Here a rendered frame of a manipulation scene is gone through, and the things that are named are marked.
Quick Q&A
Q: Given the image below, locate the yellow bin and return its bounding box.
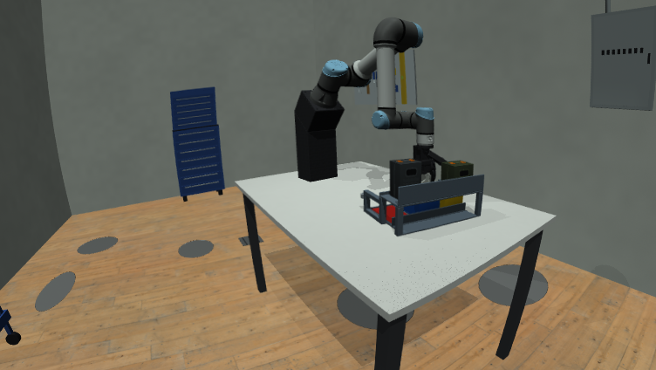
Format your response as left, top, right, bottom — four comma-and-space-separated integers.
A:
440, 196, 463, 207

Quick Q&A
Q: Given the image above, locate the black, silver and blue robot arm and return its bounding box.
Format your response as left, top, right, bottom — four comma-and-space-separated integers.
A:
310, 17, 434, 146

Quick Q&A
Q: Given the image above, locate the blue bin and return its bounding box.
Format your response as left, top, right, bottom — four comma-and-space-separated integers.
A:
404, 201, 440, 214

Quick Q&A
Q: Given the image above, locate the black case with orange latches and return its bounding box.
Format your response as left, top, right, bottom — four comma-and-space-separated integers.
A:
390, 159, 421, 199
441, 161, 474, 180

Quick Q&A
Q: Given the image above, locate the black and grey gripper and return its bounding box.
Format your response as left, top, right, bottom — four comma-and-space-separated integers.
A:
413, 144, 436, 183

